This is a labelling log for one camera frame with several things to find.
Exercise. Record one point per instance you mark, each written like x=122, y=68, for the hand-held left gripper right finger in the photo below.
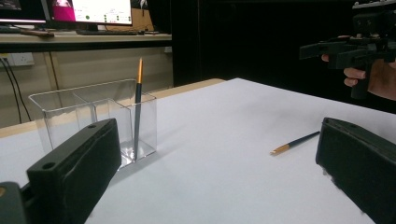
x=361, y=168

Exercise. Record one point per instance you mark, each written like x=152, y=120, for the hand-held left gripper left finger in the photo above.
x=77, y=168

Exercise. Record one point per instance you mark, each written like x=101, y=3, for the clear acrylic pen holder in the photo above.
x=81, y=102

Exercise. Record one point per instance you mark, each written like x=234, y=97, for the dark pen with orange end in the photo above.
x=137, y=118
x=295, y=143

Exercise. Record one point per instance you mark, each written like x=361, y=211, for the beige desk front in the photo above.
x=93, y=67

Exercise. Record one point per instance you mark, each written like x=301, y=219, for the black keyboard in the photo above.
x=106, y=32

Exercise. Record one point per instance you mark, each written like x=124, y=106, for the brown flat object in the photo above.
x=37, y=33

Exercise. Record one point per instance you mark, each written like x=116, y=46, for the bright computer monitor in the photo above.
x=93, y=11

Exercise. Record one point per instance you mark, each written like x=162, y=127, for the brown cardboard box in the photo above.
x=141, y=20

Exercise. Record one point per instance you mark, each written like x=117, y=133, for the dark computer monitor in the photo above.
x=18, y=11

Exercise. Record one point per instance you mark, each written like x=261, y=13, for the small white wall socket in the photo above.
x=168, y=49

